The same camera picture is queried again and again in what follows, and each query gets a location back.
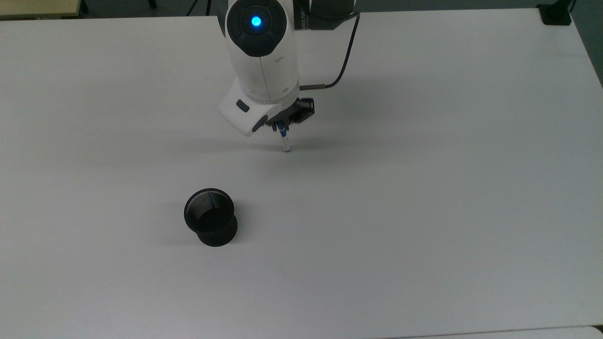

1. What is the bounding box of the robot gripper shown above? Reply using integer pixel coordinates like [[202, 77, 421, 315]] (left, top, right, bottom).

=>
[[218, 78, 316, 137]]

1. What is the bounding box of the blue and white marker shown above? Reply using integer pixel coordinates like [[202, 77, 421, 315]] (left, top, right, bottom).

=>
[[278, 121, 292, 153]]

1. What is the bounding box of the black mesh pen cup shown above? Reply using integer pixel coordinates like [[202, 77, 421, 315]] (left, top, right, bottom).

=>
[[183, 188, 239, 248]]

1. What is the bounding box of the light wooden table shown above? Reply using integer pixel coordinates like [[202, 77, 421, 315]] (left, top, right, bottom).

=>
[[0, 0, 82, 20]]

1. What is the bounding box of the black table clamp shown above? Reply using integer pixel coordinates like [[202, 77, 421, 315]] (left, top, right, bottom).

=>
[[537, 0, 576, 26]]

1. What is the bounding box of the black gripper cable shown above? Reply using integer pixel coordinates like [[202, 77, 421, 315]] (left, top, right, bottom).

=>
[[300, 12, 362, 91]]

